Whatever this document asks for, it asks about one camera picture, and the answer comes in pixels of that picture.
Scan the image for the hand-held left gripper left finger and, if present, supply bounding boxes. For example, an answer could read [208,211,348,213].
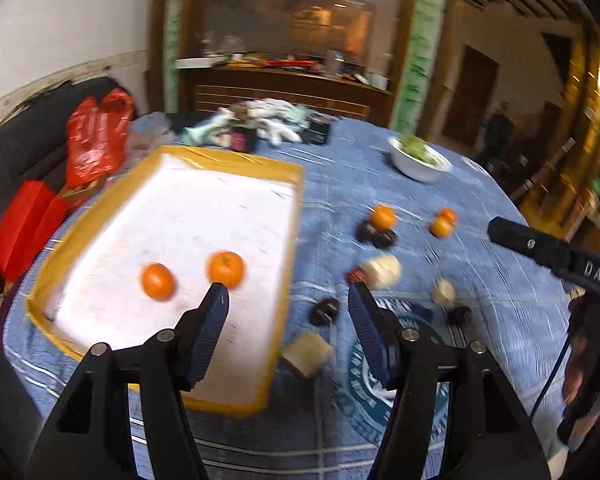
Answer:
[24,282,230,480]

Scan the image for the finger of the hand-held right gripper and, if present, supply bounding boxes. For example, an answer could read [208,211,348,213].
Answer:
[487,216,572,272]

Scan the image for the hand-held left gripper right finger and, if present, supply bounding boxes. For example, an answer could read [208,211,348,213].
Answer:
[347,281,552,480]

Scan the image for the dark chestnut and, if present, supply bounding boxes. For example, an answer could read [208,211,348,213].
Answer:
[310,297,341,325]

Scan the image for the white garlic bulb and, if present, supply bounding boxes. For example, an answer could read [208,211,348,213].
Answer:
[431,280,456,307]
[362,254,402,290]

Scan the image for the yellow-edged white tray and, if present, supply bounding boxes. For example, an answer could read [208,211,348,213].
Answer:
[26,145,306,418]

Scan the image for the large orange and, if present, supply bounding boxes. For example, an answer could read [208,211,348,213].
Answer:
[370,205,397,231]

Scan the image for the person's right hand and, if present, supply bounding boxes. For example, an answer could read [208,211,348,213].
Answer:
[561,344,590,405]

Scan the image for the beige block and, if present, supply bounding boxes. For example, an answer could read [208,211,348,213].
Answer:
[280,332,332,380]

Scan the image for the blue plaid tablecloth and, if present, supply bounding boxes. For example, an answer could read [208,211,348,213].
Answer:
[2,112,588,480]

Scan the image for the white bowl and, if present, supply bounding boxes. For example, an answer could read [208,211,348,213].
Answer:
[388,135,454,183]

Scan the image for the green leafy vegetables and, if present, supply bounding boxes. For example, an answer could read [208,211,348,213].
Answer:
[399,134,441,165]

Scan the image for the black cup with pink label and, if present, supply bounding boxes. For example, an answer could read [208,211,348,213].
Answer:
[227,127,258,153]

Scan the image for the light green cloth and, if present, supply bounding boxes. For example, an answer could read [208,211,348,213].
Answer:
[182,107,233,145]

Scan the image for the clear plastic bag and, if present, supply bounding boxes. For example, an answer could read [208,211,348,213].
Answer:
[127,112,176,153]

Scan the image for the red box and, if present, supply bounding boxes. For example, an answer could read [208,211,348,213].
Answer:
[0,180,73,283]

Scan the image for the red plastic bag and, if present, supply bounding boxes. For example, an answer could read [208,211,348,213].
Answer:
[65,89,135,188]

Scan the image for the wooden sideboard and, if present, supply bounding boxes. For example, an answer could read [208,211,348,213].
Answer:
[177,62,396,123]

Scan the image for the black sofa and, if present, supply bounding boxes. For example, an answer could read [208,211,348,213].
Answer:
[0,76,141,480]

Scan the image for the wood framed glass partition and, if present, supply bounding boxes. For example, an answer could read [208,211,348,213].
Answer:
[167,0,431,126]

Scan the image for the black cable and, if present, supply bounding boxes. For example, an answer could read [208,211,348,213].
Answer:
[531,332,571,417]

